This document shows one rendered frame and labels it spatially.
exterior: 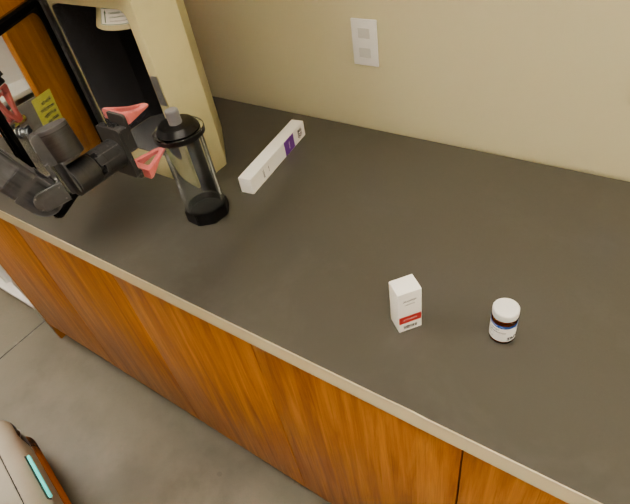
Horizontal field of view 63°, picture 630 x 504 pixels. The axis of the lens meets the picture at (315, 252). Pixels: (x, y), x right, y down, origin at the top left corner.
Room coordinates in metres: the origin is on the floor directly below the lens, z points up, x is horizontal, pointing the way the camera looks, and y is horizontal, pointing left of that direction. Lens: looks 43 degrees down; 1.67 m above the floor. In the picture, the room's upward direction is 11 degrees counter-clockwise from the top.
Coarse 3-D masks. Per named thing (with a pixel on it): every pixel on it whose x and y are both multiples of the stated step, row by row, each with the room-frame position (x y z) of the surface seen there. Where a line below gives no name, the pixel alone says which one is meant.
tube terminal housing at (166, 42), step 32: (64, 0) 1.24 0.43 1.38; (96, 0) 1.16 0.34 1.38; (128, 0) 1.09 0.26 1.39; (160, 0) 1.15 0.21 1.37; (160, 32) 1.13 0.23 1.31; (192, 32) 1.35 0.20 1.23; (160, 64) 1.11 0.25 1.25; (192, 64) 1.17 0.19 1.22; (192, 96) 1.15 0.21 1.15; (160, 160) 1.17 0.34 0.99; (224, 160) 1.17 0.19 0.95
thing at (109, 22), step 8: (96, 8) 1.24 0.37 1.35; (104, 8) 1.20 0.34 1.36; (96, 16) 1.24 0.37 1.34; (104, 16) 1.20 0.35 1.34; (112, 16) 1.19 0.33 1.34; (120, 16) 1.18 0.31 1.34; (96, 24) 1.23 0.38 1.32; (104, 24) 1.20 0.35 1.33; (112, 24) 1.18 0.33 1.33; (120, 24) 1.18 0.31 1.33; (128, 24) 1.18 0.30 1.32
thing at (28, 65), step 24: (24, 24) 1.21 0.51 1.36; (0, 48) 1.10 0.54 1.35; (24, 48) 1.17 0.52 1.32; (48, 48) 1.24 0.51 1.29; (0, 72) 1.07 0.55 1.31; (24, 72) 1.13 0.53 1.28; (48, 72) 1.20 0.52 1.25; (0, 96) 1.04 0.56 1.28; (24, 96) 1.10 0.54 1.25; (48, 96) 1.16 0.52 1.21; (72, 96) 1.24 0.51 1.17; (24, 120) 1.06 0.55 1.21; (48, 120) 1.12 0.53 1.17; (72, 120) 1.20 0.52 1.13; (24, 144) 1.02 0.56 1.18; (96, 144) 1.24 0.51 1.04
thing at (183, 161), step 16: (192, 144) 0.94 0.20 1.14; (176, 160) 0.94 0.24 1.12; (192, 160) 0.94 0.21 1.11; (208, 160) 0.96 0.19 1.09; (176, 176) 0.95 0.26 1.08; (192, 176) 0.94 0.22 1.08; (208, 176) 0.95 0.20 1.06; (192, 192) 0.94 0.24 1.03; (208, 192) 0.94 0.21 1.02; (192, 208) 0.94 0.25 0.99; (208, 208) 0.94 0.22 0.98
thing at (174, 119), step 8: (168, 112) 0.97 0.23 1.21; (176, 112) 0.97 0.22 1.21; (168, 120) 0.97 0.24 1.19; (176, 120) 0.97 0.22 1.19; (184, 120) 0.98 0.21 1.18; (192, 120) 0.98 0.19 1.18; (160, 128) 0.97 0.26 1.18; (168, 128) 0.96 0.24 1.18; (176, 128) 0.96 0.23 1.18; (184, 128) 0.95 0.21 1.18; (192, 128) 0.96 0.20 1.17; (160, 136) 0.95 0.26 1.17; (168, 136) 0.94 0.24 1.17; (176, 136) 0.94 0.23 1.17; (184, 136) 0.94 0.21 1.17
